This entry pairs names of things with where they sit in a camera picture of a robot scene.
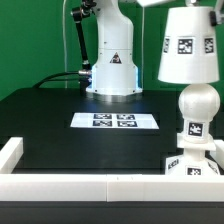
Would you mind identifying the white front fence bar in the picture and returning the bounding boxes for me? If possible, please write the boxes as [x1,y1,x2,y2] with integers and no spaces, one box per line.
[0,174,224,202]

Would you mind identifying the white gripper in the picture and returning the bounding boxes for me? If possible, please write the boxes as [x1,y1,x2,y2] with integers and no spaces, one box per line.
[136,0,224,26]

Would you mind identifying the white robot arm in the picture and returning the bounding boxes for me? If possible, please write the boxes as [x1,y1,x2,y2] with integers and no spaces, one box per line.
[87,0,224,101]

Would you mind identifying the black cable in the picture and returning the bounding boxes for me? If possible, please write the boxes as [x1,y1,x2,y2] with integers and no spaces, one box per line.
[33,69,93,89]

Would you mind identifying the white lamp shade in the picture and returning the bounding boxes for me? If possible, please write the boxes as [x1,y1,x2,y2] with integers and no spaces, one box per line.
[158,6,219,84]

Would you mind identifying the white lamp base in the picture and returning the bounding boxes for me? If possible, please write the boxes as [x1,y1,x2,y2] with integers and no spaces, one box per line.
[165,133,220,176]

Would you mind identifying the white left fence bar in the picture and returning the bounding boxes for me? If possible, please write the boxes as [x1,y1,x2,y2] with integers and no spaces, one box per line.
[0,137,23,174]

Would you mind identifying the white marker sheet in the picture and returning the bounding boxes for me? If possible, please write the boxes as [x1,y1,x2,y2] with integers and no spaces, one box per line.
[70,113,159,130]

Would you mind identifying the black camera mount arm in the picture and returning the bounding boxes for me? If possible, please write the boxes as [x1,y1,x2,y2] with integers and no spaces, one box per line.
[71,0,97,88]

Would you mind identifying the white lamp bulb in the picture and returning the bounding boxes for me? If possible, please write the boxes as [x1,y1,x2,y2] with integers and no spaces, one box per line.
[178,84,220,144]

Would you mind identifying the white thin cable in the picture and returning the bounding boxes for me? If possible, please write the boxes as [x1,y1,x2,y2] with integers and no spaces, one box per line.
[61,0,69,73]

